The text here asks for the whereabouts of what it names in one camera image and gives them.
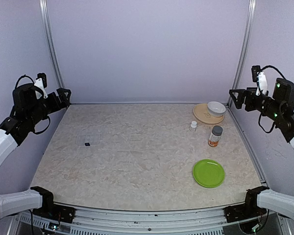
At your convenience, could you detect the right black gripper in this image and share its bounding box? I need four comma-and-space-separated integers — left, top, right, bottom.
230, 87, 284, 121

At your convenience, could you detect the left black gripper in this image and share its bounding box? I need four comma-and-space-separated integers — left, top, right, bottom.
26, 87, 71, 126

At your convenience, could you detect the clear plastic pill organizer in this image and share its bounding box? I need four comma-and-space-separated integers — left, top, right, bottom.
76, 134, 100, 147

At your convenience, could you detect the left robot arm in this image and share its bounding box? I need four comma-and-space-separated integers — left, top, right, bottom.
0, 83, 72, 219

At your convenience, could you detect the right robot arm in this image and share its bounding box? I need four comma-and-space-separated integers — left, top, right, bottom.
229, 78, 294, 221

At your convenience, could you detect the white bowl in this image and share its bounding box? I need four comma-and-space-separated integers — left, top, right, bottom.
207, 101, 226, 117

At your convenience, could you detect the orange pill bottle grey cap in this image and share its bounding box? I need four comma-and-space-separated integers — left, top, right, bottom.
208, 125, 223, 147

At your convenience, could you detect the round wooden plate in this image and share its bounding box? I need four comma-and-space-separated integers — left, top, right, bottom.
193, 103, 224, 125

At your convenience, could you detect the small white pill bottle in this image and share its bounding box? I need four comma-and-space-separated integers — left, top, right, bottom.
189, 121, 197, 132

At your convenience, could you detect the green plate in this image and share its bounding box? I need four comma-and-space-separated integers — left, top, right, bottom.
193, 159, 225, 188

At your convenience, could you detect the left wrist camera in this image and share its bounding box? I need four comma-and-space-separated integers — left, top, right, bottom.
34, 73, 48, 99

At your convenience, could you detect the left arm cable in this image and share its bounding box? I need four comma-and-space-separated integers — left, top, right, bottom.
14, 74, 51, 134

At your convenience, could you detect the right aluminium frame post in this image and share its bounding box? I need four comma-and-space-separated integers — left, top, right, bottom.
226, 0, 257, 107

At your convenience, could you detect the aluminium frame post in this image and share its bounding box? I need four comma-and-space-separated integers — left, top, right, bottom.
226, 0, 257, 107
39, 0, 65, 89

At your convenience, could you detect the left aluminium frame post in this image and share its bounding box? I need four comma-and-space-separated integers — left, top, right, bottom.
39, 0, 65, 89

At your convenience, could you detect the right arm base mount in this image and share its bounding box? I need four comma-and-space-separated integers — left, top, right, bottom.
224, 186, 269, 223

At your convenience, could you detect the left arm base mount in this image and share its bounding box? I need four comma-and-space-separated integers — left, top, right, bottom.
30, 186, 75, 224

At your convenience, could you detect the front aluminium rail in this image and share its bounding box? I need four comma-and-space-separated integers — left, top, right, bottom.
6, 204, 294, 235

